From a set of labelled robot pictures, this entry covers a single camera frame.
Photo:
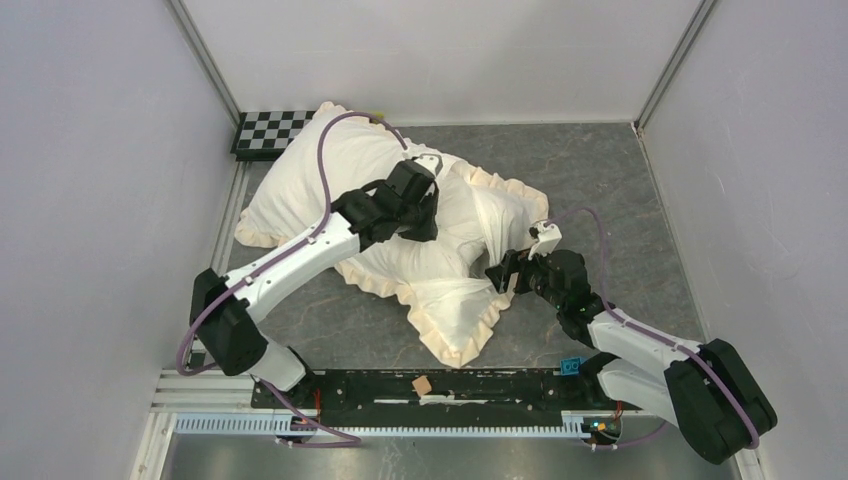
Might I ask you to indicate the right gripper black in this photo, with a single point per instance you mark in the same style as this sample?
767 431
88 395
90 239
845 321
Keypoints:
509 264

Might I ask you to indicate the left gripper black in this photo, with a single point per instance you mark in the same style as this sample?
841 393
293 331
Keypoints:
426 229

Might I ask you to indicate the grey pillowcase with cream ruffle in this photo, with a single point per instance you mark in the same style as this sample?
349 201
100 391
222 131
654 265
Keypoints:
452 304

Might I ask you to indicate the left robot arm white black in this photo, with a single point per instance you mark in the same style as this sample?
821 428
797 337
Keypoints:
227 309

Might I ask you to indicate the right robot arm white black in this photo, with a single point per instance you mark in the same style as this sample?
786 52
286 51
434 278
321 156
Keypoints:
705 390

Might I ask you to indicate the white pillow insert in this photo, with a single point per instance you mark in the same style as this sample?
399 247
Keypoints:
506 218

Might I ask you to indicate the blue toy brick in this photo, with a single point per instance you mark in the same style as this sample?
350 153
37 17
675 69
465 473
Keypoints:
571 366

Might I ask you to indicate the small tan cube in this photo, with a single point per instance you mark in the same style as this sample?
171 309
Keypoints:
422 386

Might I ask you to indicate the black white checkerboard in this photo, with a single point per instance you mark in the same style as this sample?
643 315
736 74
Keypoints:
265 135

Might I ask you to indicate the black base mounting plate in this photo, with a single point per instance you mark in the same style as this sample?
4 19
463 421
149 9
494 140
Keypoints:
460 398

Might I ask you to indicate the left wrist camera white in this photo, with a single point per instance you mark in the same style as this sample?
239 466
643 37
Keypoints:
432 162

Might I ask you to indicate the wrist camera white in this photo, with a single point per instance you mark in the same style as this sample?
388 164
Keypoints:
432 162
546 236

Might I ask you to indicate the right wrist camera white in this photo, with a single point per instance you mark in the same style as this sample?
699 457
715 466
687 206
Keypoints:
546 236

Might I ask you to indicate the light blue cable duct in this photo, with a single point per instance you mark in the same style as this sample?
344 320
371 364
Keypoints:
289 426

